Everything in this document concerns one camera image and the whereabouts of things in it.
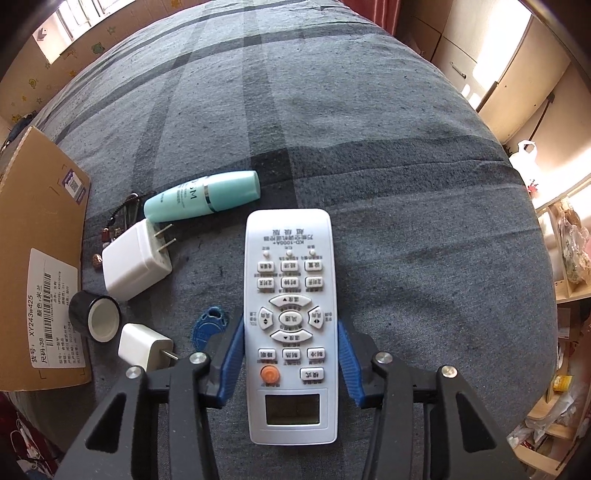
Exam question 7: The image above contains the small white charger plug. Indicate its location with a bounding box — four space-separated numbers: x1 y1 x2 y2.
118 323 178 372

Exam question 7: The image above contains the black tape roll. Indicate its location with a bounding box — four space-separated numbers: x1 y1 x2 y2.
68 291 121 343

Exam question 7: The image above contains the white remote control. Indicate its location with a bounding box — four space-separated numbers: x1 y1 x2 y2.
242 209 339 446

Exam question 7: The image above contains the large white charger plug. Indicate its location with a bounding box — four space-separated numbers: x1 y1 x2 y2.
102 219 172 302

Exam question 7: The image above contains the beaded keychain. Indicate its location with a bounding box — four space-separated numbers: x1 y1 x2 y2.
99 192 142 250

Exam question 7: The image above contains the teal cosmetic bottle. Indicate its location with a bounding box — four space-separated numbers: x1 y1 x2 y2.
143 170 260 223

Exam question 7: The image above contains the brown cardboard box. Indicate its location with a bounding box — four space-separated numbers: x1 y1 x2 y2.
0 126 91 392

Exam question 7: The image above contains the blue plastic key tag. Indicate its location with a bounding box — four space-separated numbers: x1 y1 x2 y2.
191 306 228 351

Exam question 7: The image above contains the wooden shelf unit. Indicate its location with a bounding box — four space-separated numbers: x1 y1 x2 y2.
509 176 590 479

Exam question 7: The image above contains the white plastic bag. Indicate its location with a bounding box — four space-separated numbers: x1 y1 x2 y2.
509 140 540 186

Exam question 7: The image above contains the grey plaid bed sheet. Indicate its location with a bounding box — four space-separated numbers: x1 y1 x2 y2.
28 1 557 479

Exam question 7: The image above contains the white wardrobe cabinet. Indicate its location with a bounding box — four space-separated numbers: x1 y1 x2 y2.
397 1 571 144

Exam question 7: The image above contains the red curtain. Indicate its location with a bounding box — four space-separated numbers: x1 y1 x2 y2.
342 0 402 36

